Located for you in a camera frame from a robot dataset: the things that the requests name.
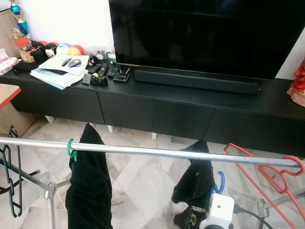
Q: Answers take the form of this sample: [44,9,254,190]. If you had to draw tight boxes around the black shirt green logo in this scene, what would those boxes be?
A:
[65,123,114,229]
[171,139,218,229]

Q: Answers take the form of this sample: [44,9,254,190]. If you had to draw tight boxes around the blue plastic hanger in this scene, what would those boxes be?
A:
[211,170,226,196]

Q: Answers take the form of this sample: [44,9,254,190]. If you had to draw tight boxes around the green plastic hanger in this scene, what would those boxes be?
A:
[66,138,78,162]

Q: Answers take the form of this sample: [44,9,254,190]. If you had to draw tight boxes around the dark plastic hanger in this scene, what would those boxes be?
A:
[0,126,24,218]

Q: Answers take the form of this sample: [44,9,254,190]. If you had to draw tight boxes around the red plastic hanger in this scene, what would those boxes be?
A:
[223,143,305,229]

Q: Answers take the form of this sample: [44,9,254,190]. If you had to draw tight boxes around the marble table red edge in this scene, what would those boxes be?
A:
[0,83,22,109]

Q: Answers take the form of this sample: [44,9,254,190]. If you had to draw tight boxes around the pink tissue box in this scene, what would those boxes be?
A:
[0,48,20,76]

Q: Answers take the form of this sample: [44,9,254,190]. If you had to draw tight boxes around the white paper stack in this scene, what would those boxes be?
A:
[30,54,91,91]

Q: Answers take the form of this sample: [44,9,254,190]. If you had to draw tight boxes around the light wooden cabinet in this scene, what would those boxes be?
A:
[0,9,39,136]

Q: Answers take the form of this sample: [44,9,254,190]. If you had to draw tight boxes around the black white mouse plush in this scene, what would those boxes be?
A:
[43,42,59,59]

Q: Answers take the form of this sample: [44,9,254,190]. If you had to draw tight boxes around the blue white ball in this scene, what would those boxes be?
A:
[56,43,71,56]

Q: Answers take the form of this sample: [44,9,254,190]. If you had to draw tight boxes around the blue gold trophy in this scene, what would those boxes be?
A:
[7,0,32,41]

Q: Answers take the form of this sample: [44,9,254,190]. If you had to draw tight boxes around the yellow red ball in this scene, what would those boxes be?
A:
[68,44,85,57]

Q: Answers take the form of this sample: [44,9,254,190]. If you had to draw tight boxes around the black remote control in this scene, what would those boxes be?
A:
[88,63,102,75]
[98,62,109,78]

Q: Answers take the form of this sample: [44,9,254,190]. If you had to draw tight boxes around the small black box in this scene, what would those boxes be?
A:
[113,68,131,83]

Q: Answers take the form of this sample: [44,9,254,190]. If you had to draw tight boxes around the metal clothes rack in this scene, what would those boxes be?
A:
[0,136,305,229]

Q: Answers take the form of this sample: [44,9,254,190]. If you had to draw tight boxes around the black low TV cabinet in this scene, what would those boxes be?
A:
[0,58,305,158]

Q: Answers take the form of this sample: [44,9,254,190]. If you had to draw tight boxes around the black soundbar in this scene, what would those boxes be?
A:
[133,69,261,95]

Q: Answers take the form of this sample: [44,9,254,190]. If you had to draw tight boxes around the black flat television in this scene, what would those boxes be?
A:
[109,0,305,81]

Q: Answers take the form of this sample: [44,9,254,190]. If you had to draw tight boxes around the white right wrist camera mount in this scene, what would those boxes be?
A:
[199,192,235,229]

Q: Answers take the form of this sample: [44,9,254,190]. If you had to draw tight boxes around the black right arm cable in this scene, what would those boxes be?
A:
[233,204,281,229]

